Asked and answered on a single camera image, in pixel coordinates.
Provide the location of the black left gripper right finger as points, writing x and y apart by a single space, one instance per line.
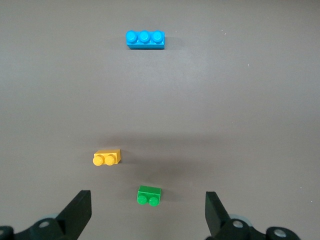
220 222

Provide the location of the blue three-stud block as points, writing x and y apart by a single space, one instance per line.
145 40

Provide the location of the green two-stud block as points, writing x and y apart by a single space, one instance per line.
148 196

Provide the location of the yellow two-stud block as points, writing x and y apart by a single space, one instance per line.
107 157

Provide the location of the brown table cover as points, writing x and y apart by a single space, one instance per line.
225 112

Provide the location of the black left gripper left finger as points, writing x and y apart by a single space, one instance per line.
67 220

